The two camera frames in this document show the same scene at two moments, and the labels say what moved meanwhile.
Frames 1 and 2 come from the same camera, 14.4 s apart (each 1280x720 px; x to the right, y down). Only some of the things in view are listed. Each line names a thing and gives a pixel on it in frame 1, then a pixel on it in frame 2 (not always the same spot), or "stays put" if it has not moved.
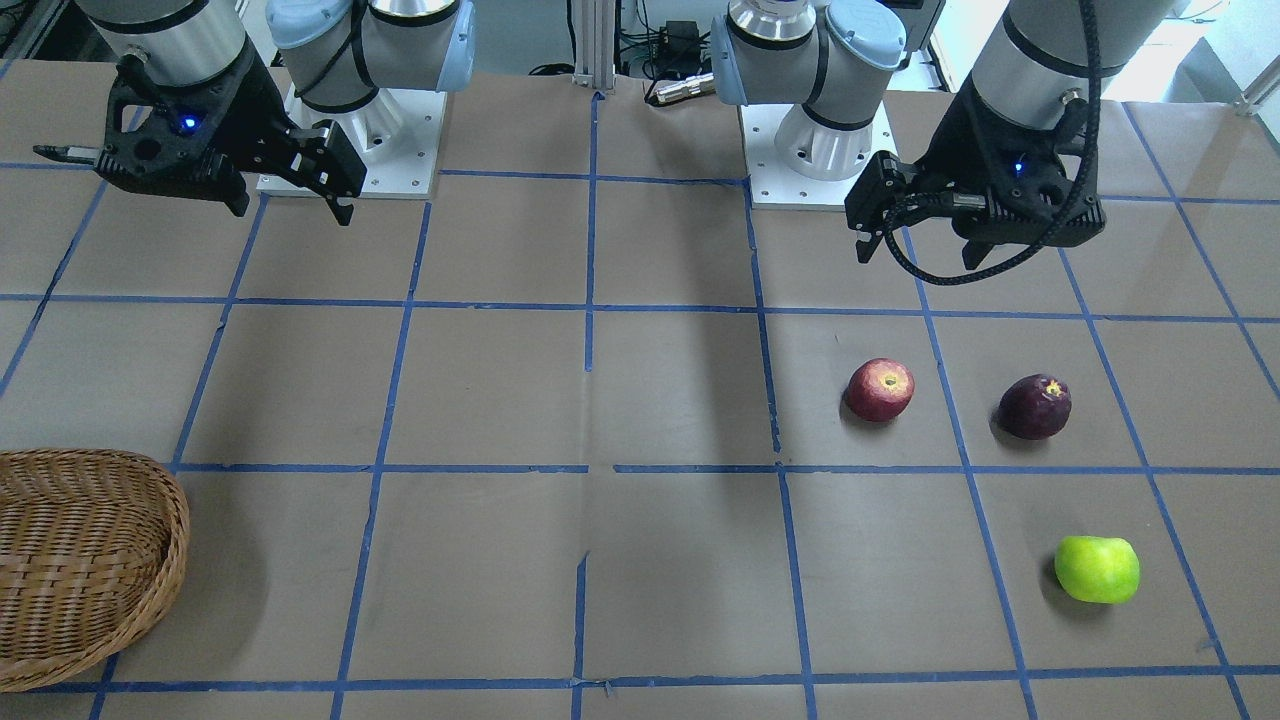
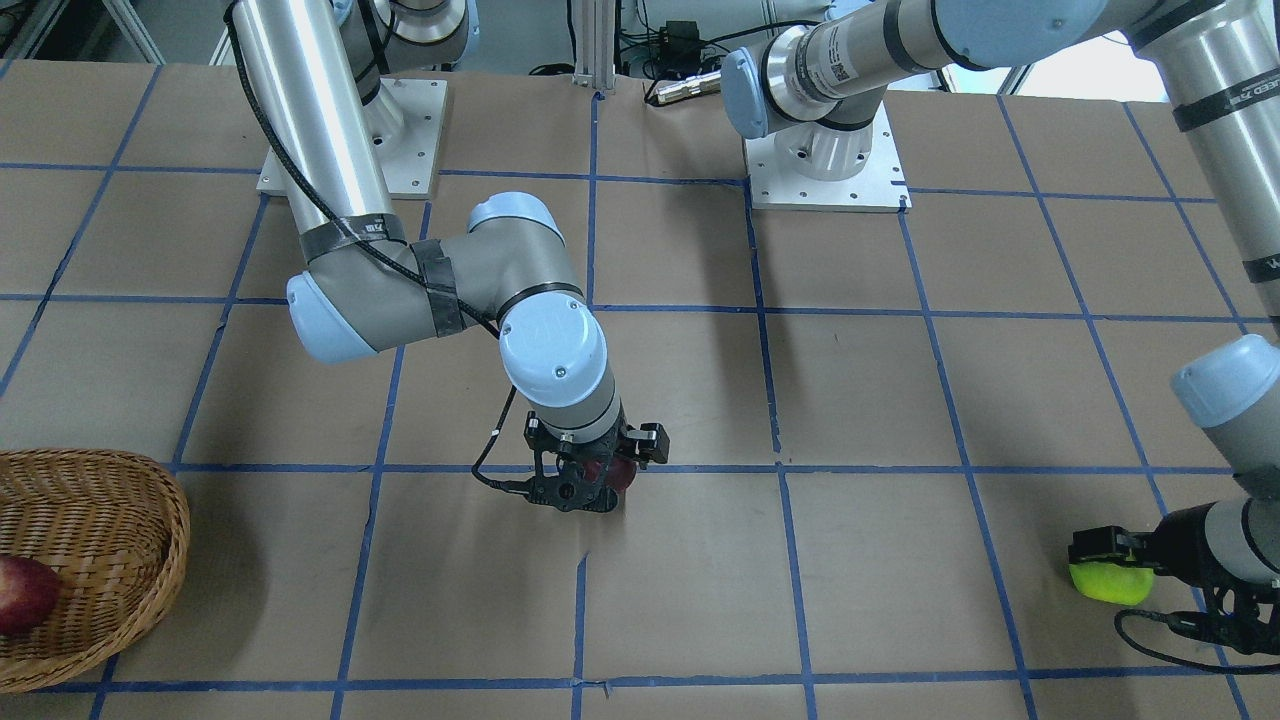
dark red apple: [1034, 407] to [620, 471]
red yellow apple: [881, 390] to [29, 593]
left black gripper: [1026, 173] to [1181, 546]
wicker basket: [93, 544] stays put
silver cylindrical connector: [697, 85] stays put
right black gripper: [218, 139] to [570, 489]
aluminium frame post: [593, 38] stays put
